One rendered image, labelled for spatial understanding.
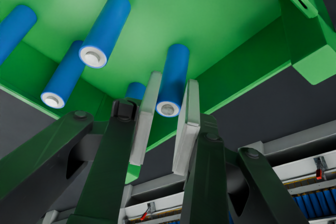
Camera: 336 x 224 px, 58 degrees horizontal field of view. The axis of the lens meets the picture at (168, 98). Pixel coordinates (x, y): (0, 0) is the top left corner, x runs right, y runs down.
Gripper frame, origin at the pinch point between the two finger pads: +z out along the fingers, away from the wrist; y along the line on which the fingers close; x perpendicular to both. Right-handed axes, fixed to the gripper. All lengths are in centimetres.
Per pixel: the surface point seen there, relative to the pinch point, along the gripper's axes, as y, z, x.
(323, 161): 50, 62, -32
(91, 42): -5.3, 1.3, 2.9
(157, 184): 6, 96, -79
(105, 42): -4.7, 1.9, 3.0
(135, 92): -3.0, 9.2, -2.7
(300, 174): 46, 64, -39
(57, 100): -7.9, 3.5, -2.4
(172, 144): 7, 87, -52
